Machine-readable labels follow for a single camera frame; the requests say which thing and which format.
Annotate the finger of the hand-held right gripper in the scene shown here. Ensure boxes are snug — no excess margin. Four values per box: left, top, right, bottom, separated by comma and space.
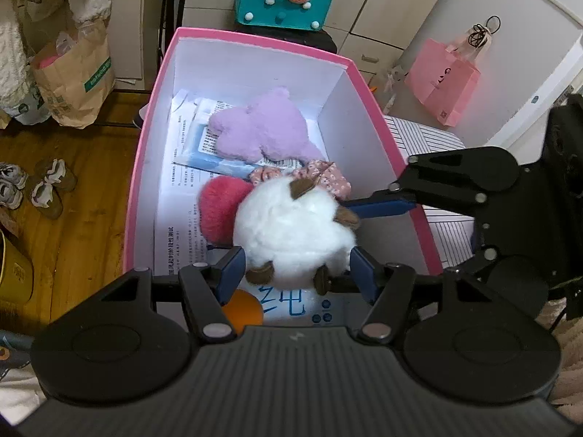
341, 146, 521, 219
327, 243, 502, 294

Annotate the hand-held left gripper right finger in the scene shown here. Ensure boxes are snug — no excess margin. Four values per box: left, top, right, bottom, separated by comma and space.
348, 246, 490, 344

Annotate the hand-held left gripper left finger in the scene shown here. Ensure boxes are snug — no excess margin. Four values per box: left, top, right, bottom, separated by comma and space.
100, 246, 247, 342

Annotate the orange ball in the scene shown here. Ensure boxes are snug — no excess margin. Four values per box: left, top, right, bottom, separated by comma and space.
222, 290, 265, 333

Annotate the red fluffy plush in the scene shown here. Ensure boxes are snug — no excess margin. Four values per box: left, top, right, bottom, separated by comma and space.
197, 176, 253, 243

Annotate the tissue pack blue print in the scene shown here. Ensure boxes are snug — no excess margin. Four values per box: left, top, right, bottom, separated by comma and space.
237, 282, 365, 328

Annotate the floral scrunchie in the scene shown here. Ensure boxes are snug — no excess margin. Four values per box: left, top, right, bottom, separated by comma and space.
250, 159, 352, 201

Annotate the white panda plush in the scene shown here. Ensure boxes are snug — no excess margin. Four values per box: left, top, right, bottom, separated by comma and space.
232, 177, 361, 296

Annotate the tissue pack with barcode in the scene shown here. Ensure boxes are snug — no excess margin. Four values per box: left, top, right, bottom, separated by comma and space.
172, 98, 301, 178

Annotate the purple plush toy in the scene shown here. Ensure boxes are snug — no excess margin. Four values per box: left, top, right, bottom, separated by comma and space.
208, 87, 322, 167

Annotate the pink cardboard box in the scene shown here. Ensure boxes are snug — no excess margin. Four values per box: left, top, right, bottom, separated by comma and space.
122, 26, 443, 328

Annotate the printed paper sheet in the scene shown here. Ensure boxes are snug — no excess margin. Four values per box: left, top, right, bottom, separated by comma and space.
154, 90, 256, 278

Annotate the clear plastic bag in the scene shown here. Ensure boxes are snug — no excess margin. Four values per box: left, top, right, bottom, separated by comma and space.
369, 66, 406, 114

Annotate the person's fluffy beige garment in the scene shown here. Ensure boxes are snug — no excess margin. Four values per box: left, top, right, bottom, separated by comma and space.
535, 300, 583, 410

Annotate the pink paper bag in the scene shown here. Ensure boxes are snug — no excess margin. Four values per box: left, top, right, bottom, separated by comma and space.
404, 39, 482, 127

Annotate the black suitcase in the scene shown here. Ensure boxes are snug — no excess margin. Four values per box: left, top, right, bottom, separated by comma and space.
237, 25, 338, 55

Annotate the light wooden wardrobe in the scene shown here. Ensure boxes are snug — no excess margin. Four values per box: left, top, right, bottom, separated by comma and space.
177, 0, 461, 78

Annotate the yellow round container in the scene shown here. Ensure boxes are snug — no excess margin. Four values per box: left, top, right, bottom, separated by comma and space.
0, 230, 35, 315

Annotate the grey white sneaker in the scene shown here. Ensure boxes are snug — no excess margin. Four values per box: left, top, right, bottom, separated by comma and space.
0, 178, 23, 210
0, 162, 28, 189

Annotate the brown paper bag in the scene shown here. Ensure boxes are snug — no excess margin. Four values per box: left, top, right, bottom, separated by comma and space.
30, 32, 117, 129

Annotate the light wooden cabinet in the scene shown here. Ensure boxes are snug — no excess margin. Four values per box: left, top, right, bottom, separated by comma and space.
109, 0, 160, 94

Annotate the black metal clothes rack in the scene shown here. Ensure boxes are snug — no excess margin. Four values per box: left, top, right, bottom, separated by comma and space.
154, 0, 179, 101

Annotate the fluffy white robe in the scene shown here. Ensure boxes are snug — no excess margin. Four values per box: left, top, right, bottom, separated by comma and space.
0, 0, 112, 110

